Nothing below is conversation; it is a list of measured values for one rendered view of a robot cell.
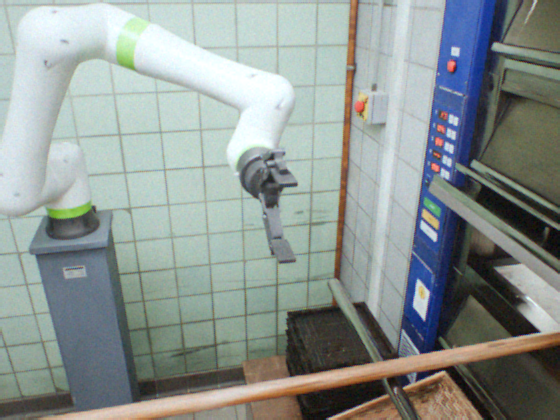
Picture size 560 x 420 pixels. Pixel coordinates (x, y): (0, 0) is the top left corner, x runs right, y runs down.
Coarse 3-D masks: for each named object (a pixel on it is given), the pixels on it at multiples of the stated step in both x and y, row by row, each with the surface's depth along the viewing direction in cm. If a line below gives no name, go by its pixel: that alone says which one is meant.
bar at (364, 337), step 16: (336, 288) 114; (352, 304) 109; (352, 320) 104; (368, 336) 98; (368, 352) 95; (384, 384) 88; (400, 384) 87; (400, 400) 83; (400, 416) 82; (416, 416) 80
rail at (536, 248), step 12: (432, 180) 109; (444, 180) 105; (456, 192) 100; (468, 204) 96; (480, 204) 93; (492, 216) 89; (504, 228) 86; (516, 228) 84; (516, 240) 83; (528, 240) 80; (540, 252) 78; (552, 252) 77; (552, 264) 75
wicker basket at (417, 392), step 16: (416, 384) 132; (432, 384) 133; (448, 384) 130; (384, 400) 131; (416, 400) 134; (432, 400) 136; (448, 400) 130; (464, 400) 124; (336, 416) 129; (352, 416) 130; (368, 416) 133; (384, 416) 134; (432, 416) 135; (448, 416) 129; (464, 416) 123; (480, 416) 118
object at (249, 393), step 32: (448, 352) 89; (480, 352) 90; (512, 352) 91; (256, 384) 82; (288, 384) 83; (320, 384) 83; (64, 416) 76; (96, 416) 76; (128, 416) 77; (160, 416) 78
